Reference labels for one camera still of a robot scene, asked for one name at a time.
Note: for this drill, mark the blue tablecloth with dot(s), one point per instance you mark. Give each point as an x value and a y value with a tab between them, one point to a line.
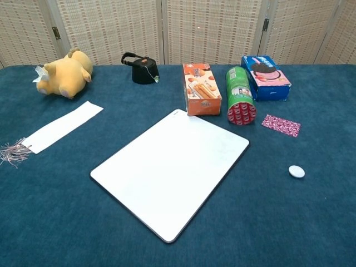
55	208

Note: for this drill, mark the green chips can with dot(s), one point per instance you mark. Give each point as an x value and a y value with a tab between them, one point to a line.
240	94

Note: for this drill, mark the white bookmark with tassel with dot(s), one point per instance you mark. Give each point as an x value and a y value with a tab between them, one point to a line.
64	125

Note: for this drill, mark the black teapot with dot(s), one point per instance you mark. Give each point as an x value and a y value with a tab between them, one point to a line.
143	71

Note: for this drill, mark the blue cookie box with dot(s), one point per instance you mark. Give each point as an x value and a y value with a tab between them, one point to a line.
267	78

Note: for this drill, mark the woven folding screen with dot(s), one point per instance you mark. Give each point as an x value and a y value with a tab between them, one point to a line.
111	27

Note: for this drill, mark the yellow plush toy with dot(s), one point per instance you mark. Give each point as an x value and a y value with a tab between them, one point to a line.
66	75

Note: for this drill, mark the orange egg roll box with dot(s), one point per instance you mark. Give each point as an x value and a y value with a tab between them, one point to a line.
201	89

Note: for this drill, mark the white magnetic board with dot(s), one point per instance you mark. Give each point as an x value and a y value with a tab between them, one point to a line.
169	175

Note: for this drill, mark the black screen hinge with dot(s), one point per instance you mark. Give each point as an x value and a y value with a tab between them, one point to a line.
56	32
266	24

